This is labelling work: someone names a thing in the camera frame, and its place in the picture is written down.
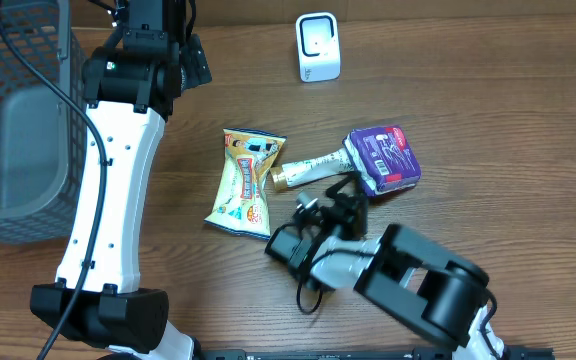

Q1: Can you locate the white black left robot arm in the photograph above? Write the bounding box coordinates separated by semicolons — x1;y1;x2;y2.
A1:
30;0;211;359

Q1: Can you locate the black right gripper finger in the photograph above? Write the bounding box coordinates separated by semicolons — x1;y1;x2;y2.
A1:
325;172;361;199
351;172;368;198

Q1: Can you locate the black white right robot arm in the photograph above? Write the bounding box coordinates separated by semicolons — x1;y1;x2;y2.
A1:
265;172;510;359

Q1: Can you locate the white tube gold cap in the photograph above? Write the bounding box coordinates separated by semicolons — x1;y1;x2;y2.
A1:
270;149;354;192

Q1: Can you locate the purple red snack pack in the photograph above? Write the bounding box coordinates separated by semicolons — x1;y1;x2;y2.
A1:
342;125;422;197

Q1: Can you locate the white barcode scanner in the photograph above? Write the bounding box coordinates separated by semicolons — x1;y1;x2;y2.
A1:
295;12;341;83

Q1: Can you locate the yellow snack bag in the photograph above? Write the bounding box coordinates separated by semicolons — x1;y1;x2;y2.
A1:
204;128;286;240

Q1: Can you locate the grey plastic shopping basket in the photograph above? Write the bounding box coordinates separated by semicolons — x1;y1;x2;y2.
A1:
0;0;87;244

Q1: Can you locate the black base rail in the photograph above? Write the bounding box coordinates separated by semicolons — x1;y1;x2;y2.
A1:
195;347;555;360

